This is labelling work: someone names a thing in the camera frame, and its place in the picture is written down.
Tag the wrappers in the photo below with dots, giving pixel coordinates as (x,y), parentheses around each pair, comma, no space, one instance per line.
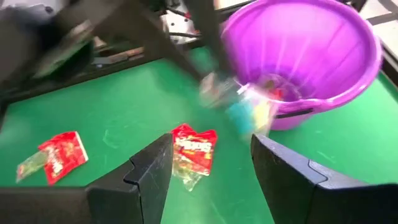
(242,102)

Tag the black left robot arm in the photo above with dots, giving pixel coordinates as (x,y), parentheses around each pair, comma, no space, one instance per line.
(25,37)

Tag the red Skittles candy pack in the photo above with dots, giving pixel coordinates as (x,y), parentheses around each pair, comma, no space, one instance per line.
(63,155)
(194,146)

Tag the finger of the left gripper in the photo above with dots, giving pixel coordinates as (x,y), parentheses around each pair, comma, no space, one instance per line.
(174,46)
(208,31)

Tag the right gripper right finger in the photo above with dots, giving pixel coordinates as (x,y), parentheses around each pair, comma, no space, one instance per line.
(289,186)

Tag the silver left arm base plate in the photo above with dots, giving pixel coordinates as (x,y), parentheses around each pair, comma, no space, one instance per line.
(178,25)

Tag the green table mat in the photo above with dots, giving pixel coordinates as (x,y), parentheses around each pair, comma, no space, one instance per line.
(109,102)

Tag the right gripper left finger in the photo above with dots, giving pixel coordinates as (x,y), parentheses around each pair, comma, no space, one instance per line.
(146,186)

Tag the clear wrapped green candy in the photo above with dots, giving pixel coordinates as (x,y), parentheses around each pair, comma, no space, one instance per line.
(186,177)
(31,165)

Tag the purple plastic bucket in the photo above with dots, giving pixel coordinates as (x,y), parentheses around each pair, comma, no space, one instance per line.
(298,53)

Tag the black table frame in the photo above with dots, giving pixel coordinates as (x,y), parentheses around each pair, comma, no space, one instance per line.
(77,79)

